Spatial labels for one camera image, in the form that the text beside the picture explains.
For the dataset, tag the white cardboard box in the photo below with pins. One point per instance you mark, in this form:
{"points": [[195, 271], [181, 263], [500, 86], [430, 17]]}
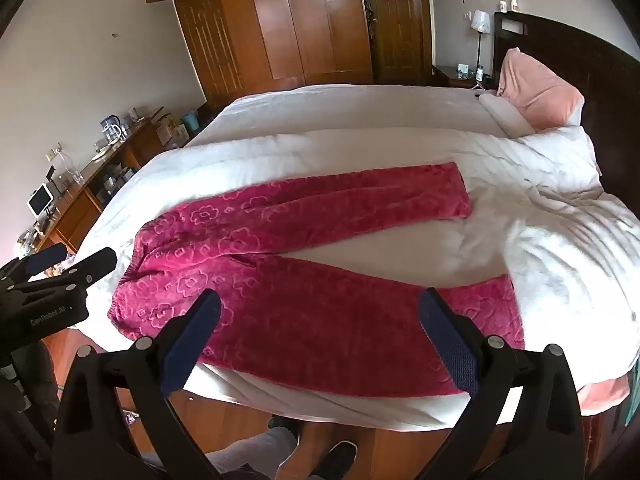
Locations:
{"points": [[176, 133]]}

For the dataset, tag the brown wooden door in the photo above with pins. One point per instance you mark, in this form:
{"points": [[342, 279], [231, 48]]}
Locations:
{"points": [[397, 20]]}

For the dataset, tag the person's grey trousers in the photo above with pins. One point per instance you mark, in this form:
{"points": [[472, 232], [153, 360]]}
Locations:
{"points": [[250, 452]]}

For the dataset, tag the white shade table lamp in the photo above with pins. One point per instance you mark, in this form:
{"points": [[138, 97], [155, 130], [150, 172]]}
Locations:
{"points": [[480, 22]]}

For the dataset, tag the brown wooden wardrobe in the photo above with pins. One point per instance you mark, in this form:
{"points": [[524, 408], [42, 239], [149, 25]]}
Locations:
{"points": [[270, 25]]}

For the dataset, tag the dark wooden headboard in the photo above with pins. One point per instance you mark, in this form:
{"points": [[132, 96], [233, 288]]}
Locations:
{"points": [[590, 60]]}

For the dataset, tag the magenta plush blanket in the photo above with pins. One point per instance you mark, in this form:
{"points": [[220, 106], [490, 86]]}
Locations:
{"points": [[300, 310]]}

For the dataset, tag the pink pillow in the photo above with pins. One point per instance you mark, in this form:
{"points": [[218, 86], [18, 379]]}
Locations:
{"points": [[537, 92]]}

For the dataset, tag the dark wooden nightstand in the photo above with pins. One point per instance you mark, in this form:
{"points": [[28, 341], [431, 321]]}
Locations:
{"points": [[455, 77]]}

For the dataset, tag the clear electric kettle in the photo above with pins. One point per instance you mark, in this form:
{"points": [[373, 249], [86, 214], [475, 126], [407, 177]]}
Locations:
{"points": [[111, 129]]}

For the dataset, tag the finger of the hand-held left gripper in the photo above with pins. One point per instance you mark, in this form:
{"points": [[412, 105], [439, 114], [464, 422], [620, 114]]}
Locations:
{"points": [[92, 267], [46, 258]]}

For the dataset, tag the white tablet screen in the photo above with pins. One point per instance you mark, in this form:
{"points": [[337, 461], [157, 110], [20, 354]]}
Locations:
{"points": [[40, 200]]}

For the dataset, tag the light blue bin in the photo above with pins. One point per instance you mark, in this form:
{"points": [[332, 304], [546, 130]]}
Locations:
{"points": [[190, 121]]}

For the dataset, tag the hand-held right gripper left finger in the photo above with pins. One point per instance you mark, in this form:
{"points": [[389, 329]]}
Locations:
{"points": [[192, 340]]}

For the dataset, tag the white bed cover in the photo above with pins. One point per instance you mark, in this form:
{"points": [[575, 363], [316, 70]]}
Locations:
{"points": [[350, 110]]}

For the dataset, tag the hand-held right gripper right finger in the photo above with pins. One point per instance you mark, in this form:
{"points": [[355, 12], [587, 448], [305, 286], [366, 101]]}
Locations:
{"points": [[450, 340]]}

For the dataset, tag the white pillow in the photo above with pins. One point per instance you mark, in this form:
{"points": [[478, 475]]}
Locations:
{"points": [[500, 112]]}

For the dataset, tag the long wooden sideboard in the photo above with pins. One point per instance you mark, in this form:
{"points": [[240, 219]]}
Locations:
{"points": [[90, 185]]}

